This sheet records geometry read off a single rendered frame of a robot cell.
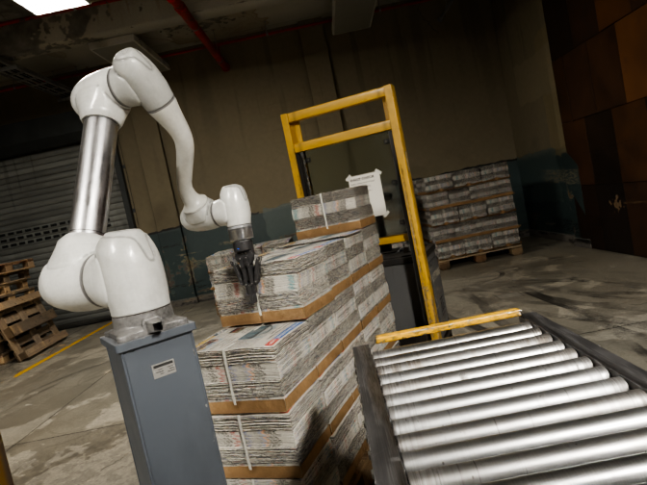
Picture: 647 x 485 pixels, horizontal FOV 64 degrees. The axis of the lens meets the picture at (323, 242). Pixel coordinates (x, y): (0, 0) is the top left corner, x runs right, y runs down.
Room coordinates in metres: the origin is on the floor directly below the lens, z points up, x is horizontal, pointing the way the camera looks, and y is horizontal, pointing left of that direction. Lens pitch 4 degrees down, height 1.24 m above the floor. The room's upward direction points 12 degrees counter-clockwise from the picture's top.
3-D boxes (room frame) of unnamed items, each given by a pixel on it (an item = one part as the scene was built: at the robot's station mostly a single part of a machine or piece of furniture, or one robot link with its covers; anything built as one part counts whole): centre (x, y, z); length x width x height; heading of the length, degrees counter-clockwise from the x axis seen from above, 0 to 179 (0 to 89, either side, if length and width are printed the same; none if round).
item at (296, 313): (2.02, 0.13, 0.86); 0.29 x 0.16 x 0.04; 155
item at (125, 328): (1.35, 0.50, 1.03); 0.22 x 0.18 x 0.06; 33
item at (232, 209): (1.94, 0.31, 1.30); 0.13 x 0.11 x 0.16; 66
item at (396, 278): (3.64, -0.39, 0.40); 0.69 x 0.55 x 0.80; 68
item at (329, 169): (3.31, -0.26, 1.28); 0.57 x 0.01 x 0.65; 68
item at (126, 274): (1.38, 0.52, 1.17); 0.18 x 0.16 x 0.22; 65
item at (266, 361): (2.22, 0.18, 0.42); 1.17 x 0.39 x 0.83; 158
